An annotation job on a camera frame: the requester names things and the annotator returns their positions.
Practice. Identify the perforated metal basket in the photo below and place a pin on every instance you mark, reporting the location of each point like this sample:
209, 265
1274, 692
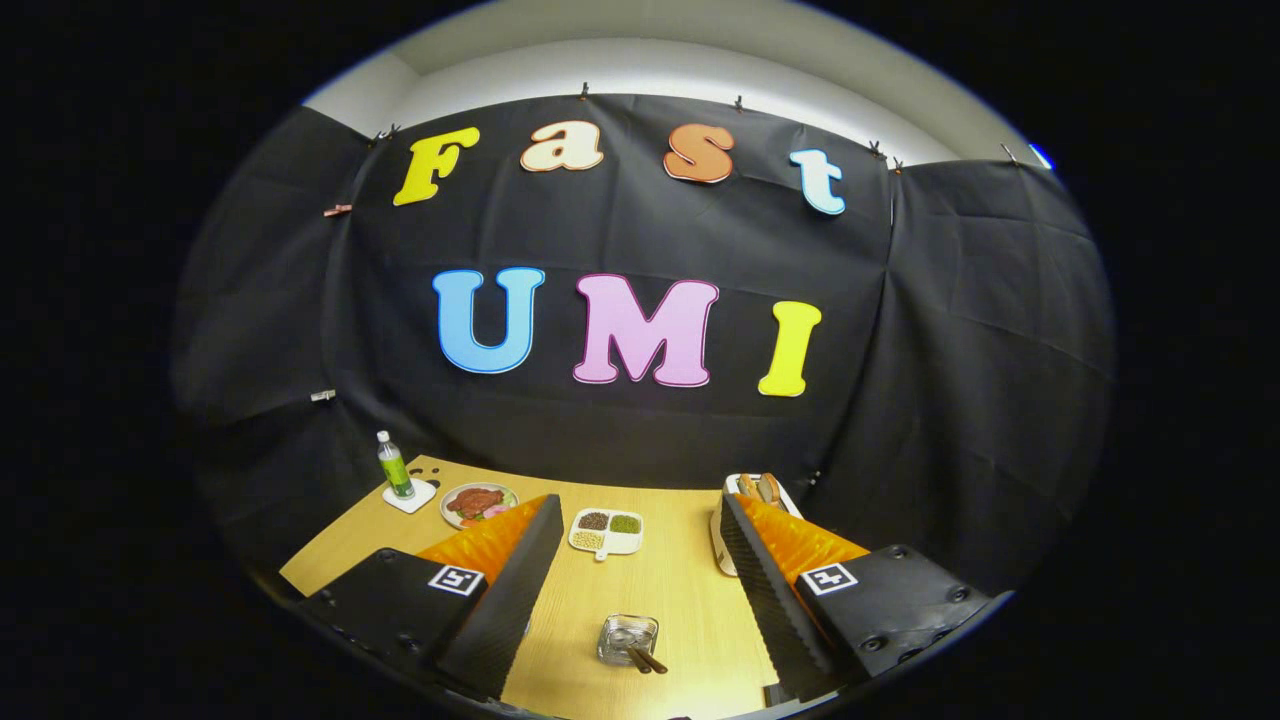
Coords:
620, 640

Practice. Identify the plate of food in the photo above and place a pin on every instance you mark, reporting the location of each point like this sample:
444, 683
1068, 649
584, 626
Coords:
478, 503

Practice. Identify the white divided bean tray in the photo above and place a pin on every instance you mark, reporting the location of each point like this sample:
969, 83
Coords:
620, 545

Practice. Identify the brown bread slice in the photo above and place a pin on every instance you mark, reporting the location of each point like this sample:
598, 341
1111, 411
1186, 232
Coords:
748, 487
770, 488

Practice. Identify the green drink bottle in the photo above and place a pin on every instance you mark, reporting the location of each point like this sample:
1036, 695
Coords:
394, 475

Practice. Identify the white toaster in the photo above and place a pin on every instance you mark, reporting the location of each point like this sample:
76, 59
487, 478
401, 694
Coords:
717, 545

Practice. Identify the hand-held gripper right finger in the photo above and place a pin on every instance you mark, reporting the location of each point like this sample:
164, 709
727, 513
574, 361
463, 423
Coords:
770, 600

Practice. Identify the white square coaster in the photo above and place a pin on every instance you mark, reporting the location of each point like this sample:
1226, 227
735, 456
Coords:
420, 498

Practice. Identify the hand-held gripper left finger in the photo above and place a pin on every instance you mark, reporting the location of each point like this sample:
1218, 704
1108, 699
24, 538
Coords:
510, 600

